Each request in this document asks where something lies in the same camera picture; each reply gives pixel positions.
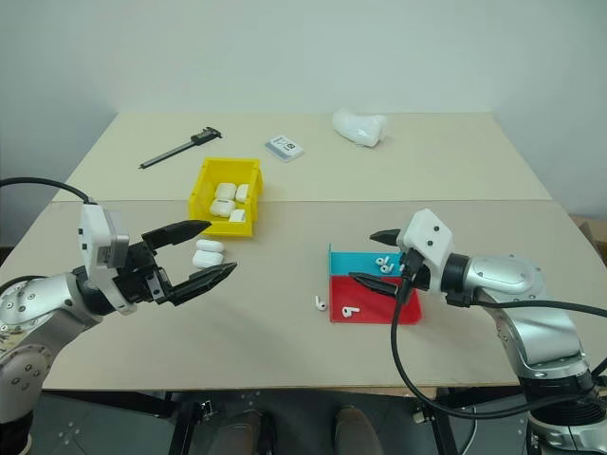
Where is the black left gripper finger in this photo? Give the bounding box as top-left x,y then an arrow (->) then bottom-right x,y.
165,261 -> 238,307
141,220 -> 213,258

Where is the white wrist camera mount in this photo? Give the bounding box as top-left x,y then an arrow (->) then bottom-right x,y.
78,202 -> 138,317
396,208 -> 457,295

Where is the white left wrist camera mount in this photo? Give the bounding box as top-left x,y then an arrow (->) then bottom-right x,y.
78,202 -> 138,317

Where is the yellow plastic bin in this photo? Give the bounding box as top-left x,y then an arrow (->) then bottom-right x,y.
188,157 -> 266,242

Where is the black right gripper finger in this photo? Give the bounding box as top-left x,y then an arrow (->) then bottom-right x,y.
369,227 -> 404,248
347,270 -> 405,298

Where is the white crumpled plastic bag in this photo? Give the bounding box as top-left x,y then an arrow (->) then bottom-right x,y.
331,108 -> 391,150

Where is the black table frame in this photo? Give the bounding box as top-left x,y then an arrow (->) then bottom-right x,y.
42,386 -> 528,455

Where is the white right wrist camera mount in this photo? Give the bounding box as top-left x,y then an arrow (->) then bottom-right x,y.
396,208 -> 457,295

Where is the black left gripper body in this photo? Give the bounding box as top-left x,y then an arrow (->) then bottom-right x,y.
113,239 -> 175,305

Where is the small white printed box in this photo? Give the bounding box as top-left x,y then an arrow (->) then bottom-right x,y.
264,134 -> 304,161

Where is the red and blue tray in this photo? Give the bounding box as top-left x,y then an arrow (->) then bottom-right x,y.
326,243 -> 425,326

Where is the black digital caliper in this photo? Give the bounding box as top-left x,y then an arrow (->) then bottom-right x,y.
138,125 -> 225,171

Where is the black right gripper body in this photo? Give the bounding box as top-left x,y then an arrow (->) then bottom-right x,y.
400,247 -> 432,291

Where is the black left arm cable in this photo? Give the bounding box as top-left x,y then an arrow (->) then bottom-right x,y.
0,176 -> 100,206

